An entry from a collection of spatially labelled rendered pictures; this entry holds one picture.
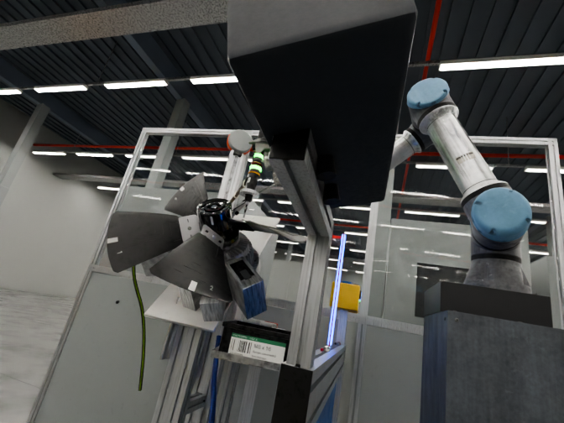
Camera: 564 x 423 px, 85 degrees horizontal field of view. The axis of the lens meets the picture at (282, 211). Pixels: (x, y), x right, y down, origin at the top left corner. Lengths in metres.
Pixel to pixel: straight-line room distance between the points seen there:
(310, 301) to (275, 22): 0.32
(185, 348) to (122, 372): 0.96
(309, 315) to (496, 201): 0.60
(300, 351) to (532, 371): 0.57
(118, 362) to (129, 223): 1.13
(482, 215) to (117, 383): 1.91
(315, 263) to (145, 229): 0.79
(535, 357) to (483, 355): 0.10
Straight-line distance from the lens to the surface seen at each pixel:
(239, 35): 0.21
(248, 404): 0.90
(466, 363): 0.84
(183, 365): 1.19
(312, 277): 0.43
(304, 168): 0.25
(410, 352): 1.68
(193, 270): 0.88
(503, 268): 0.98
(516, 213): 0.88
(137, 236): 1.13
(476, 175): 0.94
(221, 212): 1.04
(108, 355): 2.18
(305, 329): 0.42
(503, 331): 0.87
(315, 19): 0.21
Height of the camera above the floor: 0.91
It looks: 19 degrees up
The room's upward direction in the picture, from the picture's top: 12 degrees clockwise
